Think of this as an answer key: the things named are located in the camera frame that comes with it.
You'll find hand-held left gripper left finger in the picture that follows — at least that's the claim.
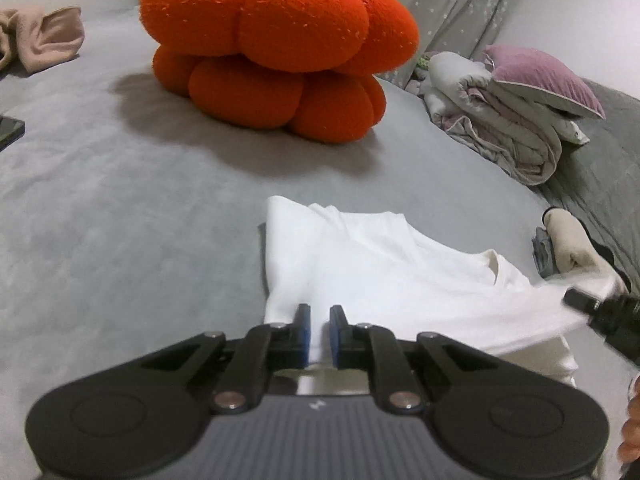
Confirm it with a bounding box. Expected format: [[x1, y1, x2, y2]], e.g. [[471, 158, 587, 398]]
[[142, 304, 313, 413]]

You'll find grey quilted blanket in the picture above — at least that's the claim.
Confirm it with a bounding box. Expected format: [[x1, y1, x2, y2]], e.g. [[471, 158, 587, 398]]
[[537, 77, 640, 291]]

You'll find pink beige cloth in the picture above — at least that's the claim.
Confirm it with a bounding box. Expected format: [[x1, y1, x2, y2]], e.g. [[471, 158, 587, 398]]
[[0, 6, 86, 75]]

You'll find folded grey garment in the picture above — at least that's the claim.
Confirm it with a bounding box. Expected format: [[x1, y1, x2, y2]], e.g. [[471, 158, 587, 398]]
[[531, 226, 558, 281]]

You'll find orange pumpkin plush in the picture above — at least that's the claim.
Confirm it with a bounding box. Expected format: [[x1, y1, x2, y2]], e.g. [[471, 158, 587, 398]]
[[138, 0, 421, 145]]

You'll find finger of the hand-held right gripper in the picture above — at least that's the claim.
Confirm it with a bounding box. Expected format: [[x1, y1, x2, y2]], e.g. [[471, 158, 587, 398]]
[[563, 287, 640, 363]]

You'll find grey bed sheet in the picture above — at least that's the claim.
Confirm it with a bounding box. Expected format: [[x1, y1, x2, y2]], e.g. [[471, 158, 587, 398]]
[[0, 0, 601, 461]]

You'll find black smartphone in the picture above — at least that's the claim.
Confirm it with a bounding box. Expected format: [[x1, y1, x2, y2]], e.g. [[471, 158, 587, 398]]
[[0, 115, 26, 153]]

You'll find person's right hand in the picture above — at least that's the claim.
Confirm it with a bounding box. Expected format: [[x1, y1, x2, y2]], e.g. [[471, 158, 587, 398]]
[[617, 375, 640, 466]]

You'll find white long-sleeve shirt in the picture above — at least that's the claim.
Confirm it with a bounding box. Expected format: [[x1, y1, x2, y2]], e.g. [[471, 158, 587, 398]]
[[259, 195, 618, 391]]

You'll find folded black garment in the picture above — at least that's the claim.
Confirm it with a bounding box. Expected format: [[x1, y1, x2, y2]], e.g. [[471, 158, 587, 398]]
[[590, 240, 633, 293]]

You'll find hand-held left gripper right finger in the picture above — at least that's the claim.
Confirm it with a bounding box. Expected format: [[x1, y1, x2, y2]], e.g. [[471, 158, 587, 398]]
[[329, 305, 501, 413]]

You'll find folded cream garment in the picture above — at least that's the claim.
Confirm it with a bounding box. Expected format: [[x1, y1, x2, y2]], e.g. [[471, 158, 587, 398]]
[[542, 207, 621, 281]]

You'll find grey dotted curtain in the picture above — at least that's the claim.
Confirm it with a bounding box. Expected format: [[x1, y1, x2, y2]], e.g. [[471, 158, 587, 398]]
[[345, 0, 538, 91]]

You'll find folded grey pink quilt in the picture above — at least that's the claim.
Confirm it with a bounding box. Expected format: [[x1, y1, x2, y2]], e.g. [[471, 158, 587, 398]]
[[417, 51, 591, 187]]

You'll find purple pillow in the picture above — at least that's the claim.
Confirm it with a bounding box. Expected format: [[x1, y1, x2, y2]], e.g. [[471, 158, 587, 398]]
[[482, 43, 606, 121]]

